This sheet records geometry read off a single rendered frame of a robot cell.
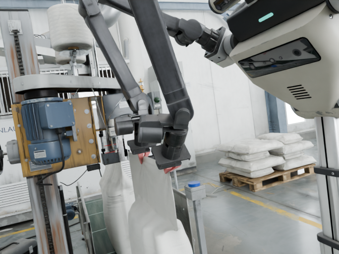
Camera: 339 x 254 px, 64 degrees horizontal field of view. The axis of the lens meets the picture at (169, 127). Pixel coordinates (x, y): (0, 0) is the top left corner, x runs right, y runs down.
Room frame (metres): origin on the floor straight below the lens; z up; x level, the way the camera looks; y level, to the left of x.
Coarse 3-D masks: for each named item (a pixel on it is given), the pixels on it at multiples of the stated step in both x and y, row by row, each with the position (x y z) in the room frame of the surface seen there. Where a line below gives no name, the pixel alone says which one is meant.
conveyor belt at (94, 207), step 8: (96, 200) 2.89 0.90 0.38; (88, 208) 2.65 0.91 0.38; (96, 208) 2.61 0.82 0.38; (96, 216) 2.38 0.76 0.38; (96, 224) 2.19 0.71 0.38; (104, 224) 2.16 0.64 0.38; (96, 232) 2.02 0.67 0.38; (104, 232) 2.00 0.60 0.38; (96, 240) 1.88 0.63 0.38; (104, 240) 1.86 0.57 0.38; (96, 248) 1.76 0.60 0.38; (104, 248) 1.74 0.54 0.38; (112, 248) 1.73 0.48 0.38
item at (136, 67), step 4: (132, 60) 4.46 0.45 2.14; (136, 60) 4.47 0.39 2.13; (140, 60) 4.52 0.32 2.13; (128, 64) 4.47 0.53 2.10; (132, 64) 4.46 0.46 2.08; (136, 64) 4.47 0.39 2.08; (140, 64) 4.51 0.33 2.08; (132, 68) 4.46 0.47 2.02; (136, 68) 4.47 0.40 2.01; (140, 68) 4.51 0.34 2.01; (132, 72) 4.46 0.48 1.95; (136, 72) 4.47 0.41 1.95; (140, 72) 4.50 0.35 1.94; (136, 76) 4.47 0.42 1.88; (140, 76) 4.51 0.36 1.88; (136, 80) 4.47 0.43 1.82
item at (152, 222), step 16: (144, 160) 1.03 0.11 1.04; (144, 176) 1.07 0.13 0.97; (160, 176) 0.88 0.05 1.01; (144, 192) 1.10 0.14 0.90; (160, 192) 0.90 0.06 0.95; (144, 208) 1.07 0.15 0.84; (160, 208) 0.92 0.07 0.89; (128, 224) 1.14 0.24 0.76; (144, 224) 0.98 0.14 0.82; (160, 224) 0.90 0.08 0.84; (176, 224) 0.80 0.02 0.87; (144, 240) 0.92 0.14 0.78; (160, 240) 0.87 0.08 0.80; (176, 240) 0.89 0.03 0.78
